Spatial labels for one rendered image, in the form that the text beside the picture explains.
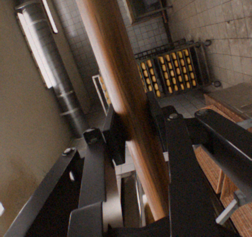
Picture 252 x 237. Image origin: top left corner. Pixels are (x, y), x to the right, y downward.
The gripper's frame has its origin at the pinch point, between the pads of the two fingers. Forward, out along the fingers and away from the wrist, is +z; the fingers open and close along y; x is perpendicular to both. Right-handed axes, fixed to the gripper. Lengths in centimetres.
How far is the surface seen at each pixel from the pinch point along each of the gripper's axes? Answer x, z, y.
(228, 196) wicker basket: -110, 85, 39
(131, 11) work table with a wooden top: 73, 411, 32
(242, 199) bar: -56, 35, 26
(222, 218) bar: -64, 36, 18
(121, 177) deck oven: -114, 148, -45
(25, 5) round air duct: 115, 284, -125
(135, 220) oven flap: -114, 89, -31
